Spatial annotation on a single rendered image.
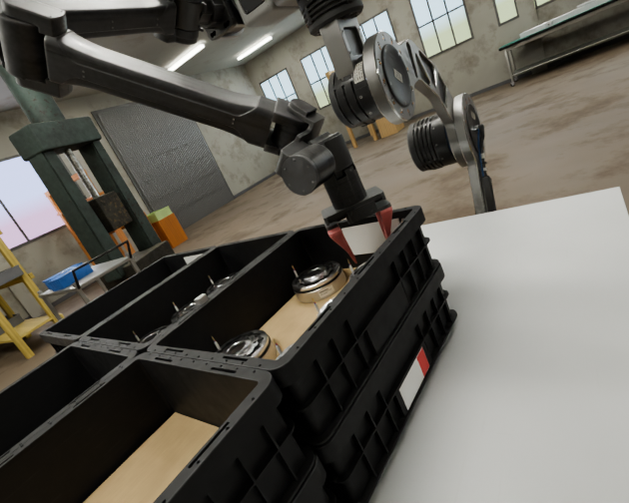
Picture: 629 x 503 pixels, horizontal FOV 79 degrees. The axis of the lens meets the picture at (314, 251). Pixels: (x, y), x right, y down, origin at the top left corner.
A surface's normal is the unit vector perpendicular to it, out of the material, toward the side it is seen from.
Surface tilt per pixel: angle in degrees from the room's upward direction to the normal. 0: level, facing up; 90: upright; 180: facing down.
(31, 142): 90
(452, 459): 0
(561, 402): 0
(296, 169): 90
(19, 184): 90
